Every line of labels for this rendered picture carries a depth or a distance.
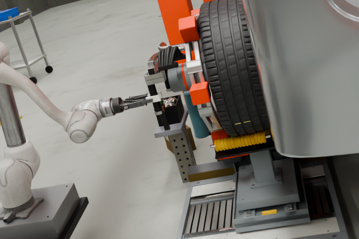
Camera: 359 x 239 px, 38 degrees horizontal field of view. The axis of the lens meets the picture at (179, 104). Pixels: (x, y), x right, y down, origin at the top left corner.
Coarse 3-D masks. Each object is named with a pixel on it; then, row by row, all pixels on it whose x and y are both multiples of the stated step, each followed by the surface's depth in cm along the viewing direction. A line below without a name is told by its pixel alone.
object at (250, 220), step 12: (300, 168) 284; (300, 180) 276; (300, 192) 265; (288, 204) 250; (300, 204) 254; (240, 216) 258; (252, 216) 251; (264, 216) 250; (276, 216) 249; (288, 216) 248; (300, 216) 247; (240, 228) 254; (252, 228) 253; (264, 228) 252
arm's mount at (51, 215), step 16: (32, 192) 284; (48, 192) 279; (64, 192) 275; (48, 208) 262; (64, 208) 265; (0, 224) 258; (16, 224) 254; (32, 224) 252; (48, 224) 251; (64, 224) 262
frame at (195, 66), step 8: (200, 56) 231; (192, 64) 227; (200, 64) 227; (192, 72) 228; (200, 72) 227; (192, 80) 229; (200, 80) 228; (200, 104) 232; (208, 104) 232; (200, 112) 234; (208, 112) 233; (216, 112) 269; (208, 120) 244; (216, 120) 241; (208, 128) 249; (216, 128) 250
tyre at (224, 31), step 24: (216, 0) 242; (240, 0) 232; (216, 24) 225; (240, 24) 223; (216, 48) 221; (240, 48) 219; (216, 72) 221; (240, 72) 220; (216, 96) 224; (240, 96) 222; (240, 120) 232; (264, 120) 232
